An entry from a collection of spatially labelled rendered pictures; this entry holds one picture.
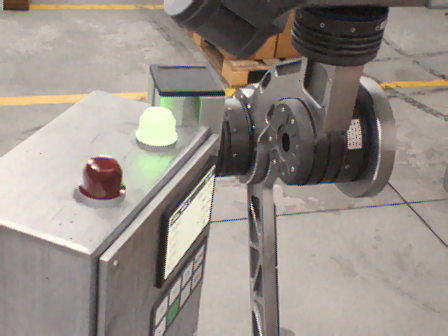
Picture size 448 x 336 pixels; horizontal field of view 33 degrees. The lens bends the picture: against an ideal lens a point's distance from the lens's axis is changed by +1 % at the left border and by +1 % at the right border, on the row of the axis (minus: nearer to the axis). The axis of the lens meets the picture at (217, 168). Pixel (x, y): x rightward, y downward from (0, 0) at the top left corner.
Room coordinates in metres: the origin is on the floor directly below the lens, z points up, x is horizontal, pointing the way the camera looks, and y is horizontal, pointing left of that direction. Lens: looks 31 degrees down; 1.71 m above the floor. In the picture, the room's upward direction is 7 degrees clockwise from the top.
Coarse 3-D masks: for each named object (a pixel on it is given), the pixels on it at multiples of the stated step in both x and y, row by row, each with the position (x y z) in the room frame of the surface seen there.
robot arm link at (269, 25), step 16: (176, 0) 0.79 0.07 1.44; (192, 0) 0.76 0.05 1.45; (208, 0) 0.77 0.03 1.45; (224, 0) 0.76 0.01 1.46; (240, 0) 0.75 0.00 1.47; (256, 0) 0.74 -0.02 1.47; (272, 0) 0.73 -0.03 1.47; (288, 0) 0.73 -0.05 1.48; (304, 0) 0.73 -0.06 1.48; (176, 16) 0.77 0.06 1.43; (192, 16) 0.77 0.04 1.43; (208, 16) 0.77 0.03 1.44; (240, 16) 0.76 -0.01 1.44; (256, 16) 0.76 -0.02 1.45; (272, 16) 0.75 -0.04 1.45; (288, 16) 0.79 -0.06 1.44; (256, 32) 0.79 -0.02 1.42; (272, 32) 0.79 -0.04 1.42; (256, 48) 0.79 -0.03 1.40
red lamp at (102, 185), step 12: (96, 156) 0.36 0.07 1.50; (108, 156) 0.36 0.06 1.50; (84, 168) 0.35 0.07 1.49; (96, 168) 0.35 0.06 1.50; (108, 168) 0.35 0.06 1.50; (120, 168) 0.35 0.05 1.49; (84, 180) 0.35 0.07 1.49; (96, 180) 0.34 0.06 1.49; (108, 180) 0.34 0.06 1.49; (120, 180) 0.35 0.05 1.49; (84, 192) 0.34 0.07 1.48; (96, 192) 0.34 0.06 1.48; (108, 192) 0.34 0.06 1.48; (120, 192) 0.35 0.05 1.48; (96, 204) 0.34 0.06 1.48; (108, 204) 0.34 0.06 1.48
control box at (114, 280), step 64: (64, 128) 0.42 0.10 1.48; (128, 128) 0.43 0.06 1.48; (192, 128) 0.44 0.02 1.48; (0, 192) 0.34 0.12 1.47; (64, 192) 0.35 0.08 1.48; (128, 192) 0.36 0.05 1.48; (0, 256) 0.31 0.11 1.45; (64, 256) 0.30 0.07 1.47; (128, 256) 0.32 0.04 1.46; (0, 320) 0.32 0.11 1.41; (64, 320) 0.30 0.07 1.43; (128, 320) 0.33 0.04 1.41; (192, 320) 0.44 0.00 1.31
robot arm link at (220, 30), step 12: (216, 12) 0.77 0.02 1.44; (228, 12) 0.78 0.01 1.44; (204, 24) 0.77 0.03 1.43; (216, 24) 0.78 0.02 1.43; (228, 24) 0.78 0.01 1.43; (240, 24) 0.78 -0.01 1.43; (204, 36) 0.79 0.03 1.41; (216, 36) 0.78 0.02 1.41; (228, 36) 0.78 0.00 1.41; (240, 36) 0.78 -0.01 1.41; (252, 36) 0.79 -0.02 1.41; (228, 48) 0.79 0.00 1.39; (240, 48) 0.79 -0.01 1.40
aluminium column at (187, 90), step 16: (160, 64) 0.48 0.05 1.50; (176, 64) 0.49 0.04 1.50; (192, 64) 0.49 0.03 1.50; (208, 64) 0.49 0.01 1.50; (160, 80) 0.46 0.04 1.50; (176, 80) 0.46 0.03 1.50; (192, 80) 0.47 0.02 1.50; (208, 80) 0.47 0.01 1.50; (160, 96) 0.44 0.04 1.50; (176, 96) 0.44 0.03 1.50; (192, 96) 0.45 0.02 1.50; (208, 96) 0.45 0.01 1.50; (224, 96) 0.45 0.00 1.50; (176, 112) 0.44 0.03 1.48; (192, 112) 0.46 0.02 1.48; (208, 112) 0.45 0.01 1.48; (208, 240) 0.45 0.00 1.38
